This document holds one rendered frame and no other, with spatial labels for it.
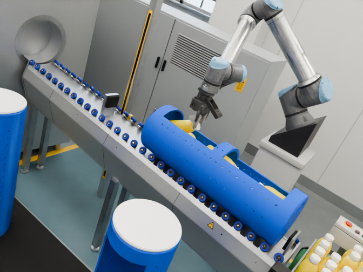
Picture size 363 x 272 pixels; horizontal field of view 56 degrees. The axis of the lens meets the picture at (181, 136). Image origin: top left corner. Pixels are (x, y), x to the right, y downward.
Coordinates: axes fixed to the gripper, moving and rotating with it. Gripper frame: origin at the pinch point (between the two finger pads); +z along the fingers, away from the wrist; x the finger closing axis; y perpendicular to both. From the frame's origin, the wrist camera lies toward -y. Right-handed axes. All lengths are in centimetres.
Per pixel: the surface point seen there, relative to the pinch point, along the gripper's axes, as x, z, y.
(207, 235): 13, 40, -35
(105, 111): 2, 27, 65
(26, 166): 7, 117, 132
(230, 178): 11.6, 6.6, -32.6
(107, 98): 3, 17, 65
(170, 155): 13.3, 15.6, 1.0
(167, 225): 49, 19, -30
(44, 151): -7, 106, 132
